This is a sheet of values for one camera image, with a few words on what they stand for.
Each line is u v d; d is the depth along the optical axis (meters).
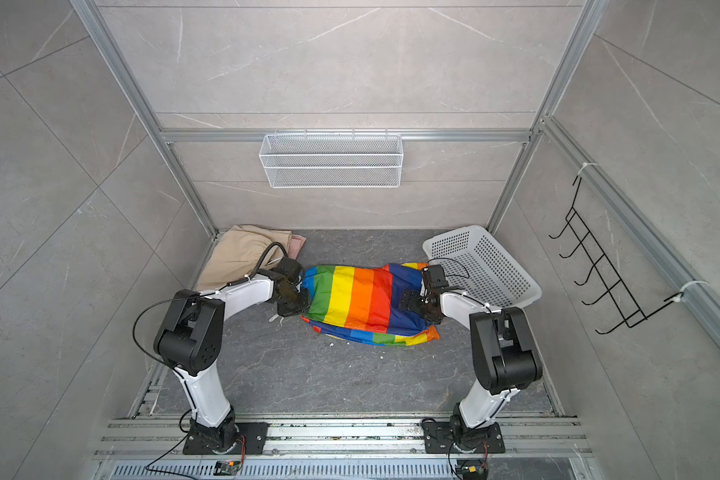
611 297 0.62
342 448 0.73
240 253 1.01
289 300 0.82
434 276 0.77
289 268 0.80
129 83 0.79
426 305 0.71
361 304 0.95
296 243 1.12
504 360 0.47
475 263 1.10
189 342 0.50
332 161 1.01
